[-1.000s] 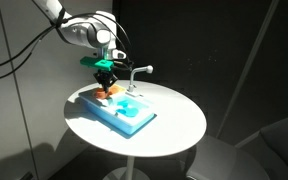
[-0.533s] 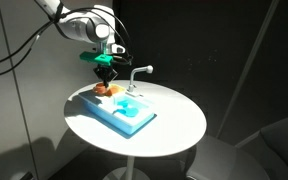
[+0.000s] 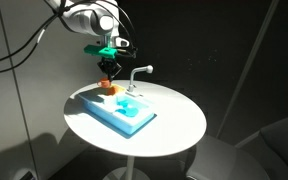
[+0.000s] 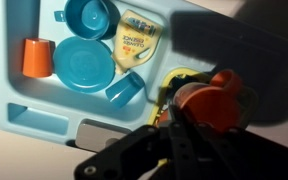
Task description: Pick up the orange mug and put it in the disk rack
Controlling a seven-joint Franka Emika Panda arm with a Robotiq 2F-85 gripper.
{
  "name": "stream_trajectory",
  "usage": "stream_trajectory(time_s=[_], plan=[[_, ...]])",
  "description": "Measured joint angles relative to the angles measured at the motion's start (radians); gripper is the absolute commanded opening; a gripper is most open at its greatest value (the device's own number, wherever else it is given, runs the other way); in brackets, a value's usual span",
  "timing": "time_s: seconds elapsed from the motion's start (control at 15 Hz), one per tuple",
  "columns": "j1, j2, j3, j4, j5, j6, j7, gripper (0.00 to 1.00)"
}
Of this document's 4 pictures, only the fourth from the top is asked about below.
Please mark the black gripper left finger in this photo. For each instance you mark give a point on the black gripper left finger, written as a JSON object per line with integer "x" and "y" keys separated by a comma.
{"x": 134, "y": 153}

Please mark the orange toy tumbler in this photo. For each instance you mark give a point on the orange toy tumbler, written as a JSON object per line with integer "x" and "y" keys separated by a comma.
{"x": 37, "y": 58}

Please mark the cream toy detergent bottle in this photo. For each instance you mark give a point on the cream toy detergent bottle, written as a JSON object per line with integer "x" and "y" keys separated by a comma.
{"x": 134, "y": 40}

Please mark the light blue toy sink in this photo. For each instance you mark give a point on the light blue toy sink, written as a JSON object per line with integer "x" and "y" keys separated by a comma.
{"x": 34, "y": 100}

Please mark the orange toy mug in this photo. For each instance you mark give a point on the orange toy mug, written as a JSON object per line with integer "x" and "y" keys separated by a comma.
{"x": 214, "y": 103}

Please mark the blue toy plate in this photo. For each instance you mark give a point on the blue toy plate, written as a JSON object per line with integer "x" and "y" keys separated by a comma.
{"x": 84, "y": 65}

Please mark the blue toy mug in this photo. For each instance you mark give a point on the blue toy mug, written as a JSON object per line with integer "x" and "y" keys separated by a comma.
{"x": 90, "y": 16}

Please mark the blue toy tumbler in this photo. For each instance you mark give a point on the blue toy tumbler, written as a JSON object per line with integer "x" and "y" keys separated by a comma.
{"x": 124, "y": 90}

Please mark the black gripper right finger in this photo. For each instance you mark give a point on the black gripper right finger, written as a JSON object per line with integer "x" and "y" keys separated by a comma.
{"x": 250, "y": 156}

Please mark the orange toy plate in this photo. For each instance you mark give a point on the orange toy plate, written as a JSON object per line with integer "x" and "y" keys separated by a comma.
{"x": 163, "y": 117}

